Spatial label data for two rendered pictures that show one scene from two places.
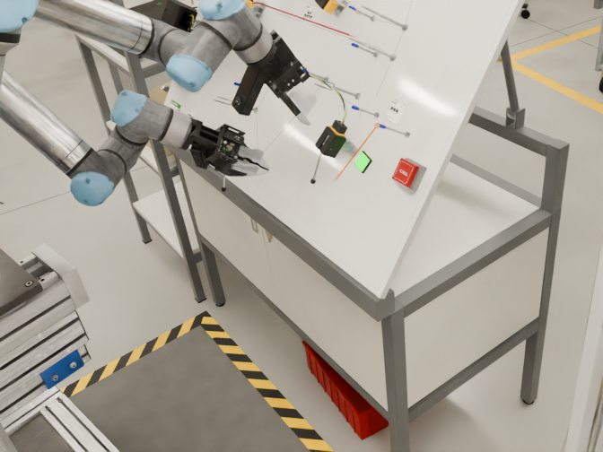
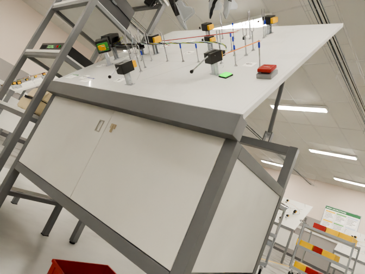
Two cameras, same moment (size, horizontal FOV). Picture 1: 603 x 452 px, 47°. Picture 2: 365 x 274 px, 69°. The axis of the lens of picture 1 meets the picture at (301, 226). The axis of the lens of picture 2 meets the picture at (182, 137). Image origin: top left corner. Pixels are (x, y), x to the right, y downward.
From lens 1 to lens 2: 1.44 m
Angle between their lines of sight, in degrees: 51
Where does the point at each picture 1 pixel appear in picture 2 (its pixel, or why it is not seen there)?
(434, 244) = not seen: hidden behind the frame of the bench
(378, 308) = (238, 122)
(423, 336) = (231, 197)
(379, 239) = (240, 94)
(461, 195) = not seen: hidden behind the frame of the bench
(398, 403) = (193, 253)
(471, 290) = (255, 192)
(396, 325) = (233, 156)
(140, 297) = not seen: outside the picture
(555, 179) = (291, 166)
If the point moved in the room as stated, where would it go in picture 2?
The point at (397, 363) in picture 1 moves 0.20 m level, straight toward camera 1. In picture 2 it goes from (215, 200) to (252, 215)
